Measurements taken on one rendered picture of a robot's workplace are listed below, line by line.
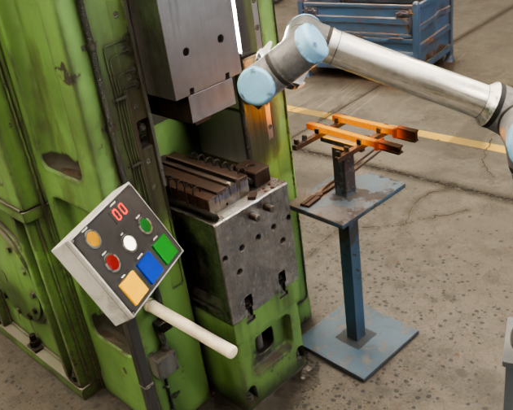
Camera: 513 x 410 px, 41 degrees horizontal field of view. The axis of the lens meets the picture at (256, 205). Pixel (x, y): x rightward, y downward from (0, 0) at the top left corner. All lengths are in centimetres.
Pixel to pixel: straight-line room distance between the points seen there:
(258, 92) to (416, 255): 231
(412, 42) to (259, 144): 341
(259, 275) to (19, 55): 116
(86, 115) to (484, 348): 196
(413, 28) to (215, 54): 377
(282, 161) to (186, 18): 90
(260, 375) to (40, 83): 142
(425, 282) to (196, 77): 179
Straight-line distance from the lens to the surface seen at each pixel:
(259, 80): 156
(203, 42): 224
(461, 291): 348
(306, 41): 154
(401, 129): 260
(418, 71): 171
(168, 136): 283
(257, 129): 268
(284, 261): 269
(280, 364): 293
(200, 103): 226
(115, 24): 221
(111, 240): 196
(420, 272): 360
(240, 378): 280
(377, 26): 607
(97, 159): 223
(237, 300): 256
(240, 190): 248
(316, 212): 264
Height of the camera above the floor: 208
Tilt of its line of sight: 29 degrees down
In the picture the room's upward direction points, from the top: 8 degrees counter-clockwise
